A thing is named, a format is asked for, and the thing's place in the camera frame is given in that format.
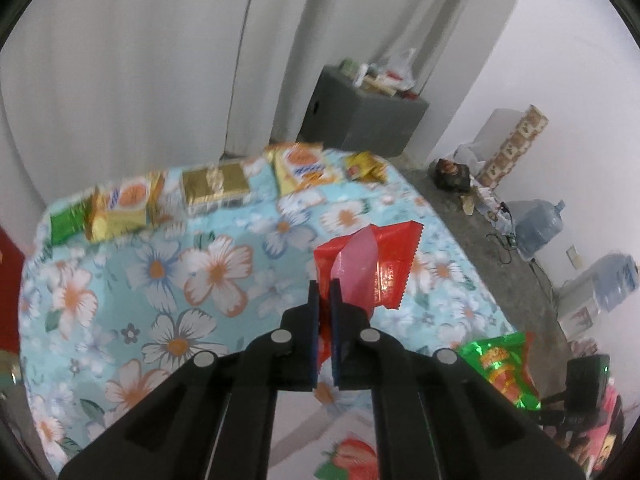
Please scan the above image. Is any strawberry print mat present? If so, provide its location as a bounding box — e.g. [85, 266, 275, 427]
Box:
[270, 395, 381, 480]

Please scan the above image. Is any black cable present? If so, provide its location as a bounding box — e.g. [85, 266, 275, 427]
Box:
[485, 202, 521, 263]

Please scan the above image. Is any white water dispenser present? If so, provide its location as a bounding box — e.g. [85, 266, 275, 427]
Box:
[557, 280, 601, 343]

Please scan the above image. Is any dark crumpled bag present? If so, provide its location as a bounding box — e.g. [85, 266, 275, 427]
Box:
[432, 158, 472, 193]

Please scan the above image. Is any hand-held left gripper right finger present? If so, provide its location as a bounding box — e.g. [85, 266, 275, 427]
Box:
[330, 279, 587, 480]

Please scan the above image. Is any translucent pink wrapper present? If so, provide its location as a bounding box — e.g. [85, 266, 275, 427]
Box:
[332, 225, 381, 318]

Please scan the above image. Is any blue water jug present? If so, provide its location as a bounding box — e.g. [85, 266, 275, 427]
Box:
[515, 199, 568, 261]
[590, 252, 640, 311]

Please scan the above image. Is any white curtain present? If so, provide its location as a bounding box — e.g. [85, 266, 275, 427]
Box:
[0, 0, 531, 226]

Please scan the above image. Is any red object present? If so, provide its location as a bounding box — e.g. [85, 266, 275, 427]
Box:
[0, 227, 26, 356]

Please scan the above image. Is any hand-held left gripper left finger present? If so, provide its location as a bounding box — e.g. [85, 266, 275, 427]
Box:
[57, 280, 321, 480]

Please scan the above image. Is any green red snack packet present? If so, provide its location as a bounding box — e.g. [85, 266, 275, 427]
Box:
[457, 331, 542, 411]

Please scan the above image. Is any small yellow snack packet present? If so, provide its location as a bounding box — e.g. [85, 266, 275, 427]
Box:
[344, 151, 388, 183]

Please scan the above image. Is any gold orange biscuit packet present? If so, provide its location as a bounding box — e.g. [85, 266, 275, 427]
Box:
[85, 172, 166, 243]

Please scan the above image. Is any gold foil packet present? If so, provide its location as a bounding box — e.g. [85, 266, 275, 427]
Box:
[180, 161, 253, 216]

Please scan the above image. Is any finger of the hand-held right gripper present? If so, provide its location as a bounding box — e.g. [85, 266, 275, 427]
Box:
[527, 391, 571, 413]

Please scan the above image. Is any floral light blue blanket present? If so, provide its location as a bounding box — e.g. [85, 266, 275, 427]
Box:
[17, 147, 521, 466]

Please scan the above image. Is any yellow orange biscuit packet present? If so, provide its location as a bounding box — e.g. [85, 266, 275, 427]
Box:
[265, 142, 341, 198]

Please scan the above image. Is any grey cabinet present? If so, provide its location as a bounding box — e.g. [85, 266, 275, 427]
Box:
[295, 65, 431, 158]

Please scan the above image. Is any patterned cardboard box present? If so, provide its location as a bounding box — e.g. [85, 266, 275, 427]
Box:
[475, 105, 549, 188]

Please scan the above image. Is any clear plastic bag with items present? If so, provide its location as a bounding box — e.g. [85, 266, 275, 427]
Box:
[375, 49, 418, 93]

